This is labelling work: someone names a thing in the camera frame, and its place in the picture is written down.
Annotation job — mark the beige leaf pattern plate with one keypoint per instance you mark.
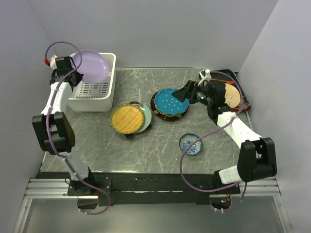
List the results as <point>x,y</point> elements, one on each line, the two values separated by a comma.
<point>232,96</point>

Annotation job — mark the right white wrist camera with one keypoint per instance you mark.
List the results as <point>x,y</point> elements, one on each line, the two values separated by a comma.
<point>204,75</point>

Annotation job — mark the teal dotted scalloped plate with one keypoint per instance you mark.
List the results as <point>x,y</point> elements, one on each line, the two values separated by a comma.
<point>168,104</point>

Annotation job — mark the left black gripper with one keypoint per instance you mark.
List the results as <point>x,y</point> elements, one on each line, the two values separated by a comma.
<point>79,77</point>

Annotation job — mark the white plastic bin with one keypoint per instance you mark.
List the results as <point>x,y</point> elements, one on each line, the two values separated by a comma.
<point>96,97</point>

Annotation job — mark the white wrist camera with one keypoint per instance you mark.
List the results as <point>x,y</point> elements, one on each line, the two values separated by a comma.
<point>204,75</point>
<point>51,62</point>

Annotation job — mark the pale green plate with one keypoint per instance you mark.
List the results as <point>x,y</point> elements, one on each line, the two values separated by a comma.
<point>147,115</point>

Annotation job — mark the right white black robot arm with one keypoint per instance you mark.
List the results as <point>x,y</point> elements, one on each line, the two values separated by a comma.
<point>257,157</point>

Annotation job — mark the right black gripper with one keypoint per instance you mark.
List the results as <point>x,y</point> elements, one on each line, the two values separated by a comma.
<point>188,92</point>

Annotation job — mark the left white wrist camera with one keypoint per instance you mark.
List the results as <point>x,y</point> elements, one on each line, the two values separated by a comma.
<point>51,62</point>

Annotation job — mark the dark brown patterned plate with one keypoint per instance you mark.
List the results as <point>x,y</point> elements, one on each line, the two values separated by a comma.
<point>163,116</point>

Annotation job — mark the aluminium rail frame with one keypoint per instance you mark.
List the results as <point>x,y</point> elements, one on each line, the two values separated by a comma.
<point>58,189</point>

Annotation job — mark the woven bamboo plate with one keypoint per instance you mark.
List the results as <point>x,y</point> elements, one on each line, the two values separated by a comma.
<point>127,119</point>

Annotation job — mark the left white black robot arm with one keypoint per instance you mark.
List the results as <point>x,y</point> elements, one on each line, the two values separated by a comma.
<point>53,130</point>

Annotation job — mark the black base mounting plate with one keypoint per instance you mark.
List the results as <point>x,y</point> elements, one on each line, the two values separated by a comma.
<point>141,188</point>

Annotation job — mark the lilac plate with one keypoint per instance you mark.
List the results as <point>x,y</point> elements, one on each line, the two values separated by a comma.
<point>94,67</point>

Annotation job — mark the black rectangular tray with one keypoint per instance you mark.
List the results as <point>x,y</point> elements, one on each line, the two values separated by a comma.
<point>227,74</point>

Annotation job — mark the clear plastic cup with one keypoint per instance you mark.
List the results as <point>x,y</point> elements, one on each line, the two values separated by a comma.
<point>246,102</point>

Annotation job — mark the orange plastic knife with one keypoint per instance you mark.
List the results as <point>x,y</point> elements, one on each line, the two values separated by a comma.
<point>225,81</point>

